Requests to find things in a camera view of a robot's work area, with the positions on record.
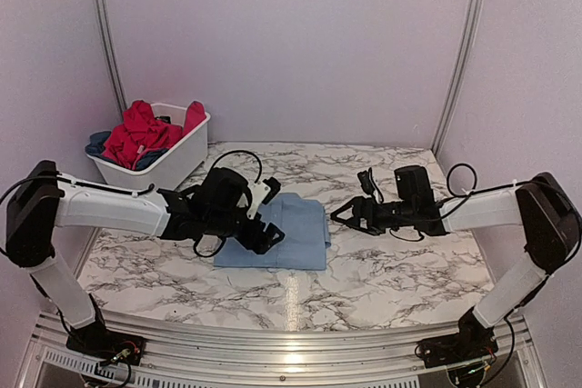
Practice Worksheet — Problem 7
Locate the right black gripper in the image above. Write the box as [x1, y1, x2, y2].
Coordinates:
[331, 195, 416, 235]

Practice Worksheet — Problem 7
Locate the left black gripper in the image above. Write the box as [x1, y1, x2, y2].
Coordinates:
[205, 207, 284, 253]

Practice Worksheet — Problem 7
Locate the light blue button shirt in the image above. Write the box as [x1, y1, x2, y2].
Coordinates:
[214, 193, 331, 271]

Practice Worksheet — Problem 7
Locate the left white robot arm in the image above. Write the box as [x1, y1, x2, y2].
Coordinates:
[1, 161, 285, 356]

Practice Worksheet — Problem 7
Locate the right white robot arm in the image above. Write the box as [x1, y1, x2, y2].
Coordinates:
[331, 164, 581, 359]

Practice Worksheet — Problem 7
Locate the white plastic laundry bin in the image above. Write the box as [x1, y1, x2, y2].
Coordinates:
[86, 102, 211, 189]

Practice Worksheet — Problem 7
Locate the red garment in bin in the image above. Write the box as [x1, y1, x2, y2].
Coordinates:
[105, 101, 206, 170]

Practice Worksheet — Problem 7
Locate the dark blue garment in bin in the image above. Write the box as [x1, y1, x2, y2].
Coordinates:
[85, 131, 168, 171]

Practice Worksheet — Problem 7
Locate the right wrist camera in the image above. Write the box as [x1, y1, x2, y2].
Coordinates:
[357, 167, 384, 204]

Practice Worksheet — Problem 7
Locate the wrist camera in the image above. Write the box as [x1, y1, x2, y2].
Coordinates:
[246, 177, 281, 219]
[357, 167, 384, 204]

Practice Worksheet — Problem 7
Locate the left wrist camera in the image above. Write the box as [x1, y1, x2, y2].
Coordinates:
[246, 177, 281, 219]

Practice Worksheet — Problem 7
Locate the front aluminium rail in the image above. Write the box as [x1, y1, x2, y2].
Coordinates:
[12, 311, 549, 387]

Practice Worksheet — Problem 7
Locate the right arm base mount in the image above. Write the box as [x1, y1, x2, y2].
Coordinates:
[415, 333, 498, 368]

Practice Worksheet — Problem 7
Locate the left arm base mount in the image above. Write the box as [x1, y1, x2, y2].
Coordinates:
[66, 329, 146, 366]

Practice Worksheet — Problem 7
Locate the right aluminium frame post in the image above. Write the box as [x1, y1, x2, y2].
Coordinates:
[431, 0, 483, 157]

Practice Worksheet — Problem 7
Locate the aluminium frame post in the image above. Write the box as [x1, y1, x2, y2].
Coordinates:
[93, 0, 127, 115]
[431, 0, 483, 157]

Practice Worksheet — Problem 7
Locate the left aluminium frame post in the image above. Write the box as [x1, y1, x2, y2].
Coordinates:
[93, 0, 127, 115]

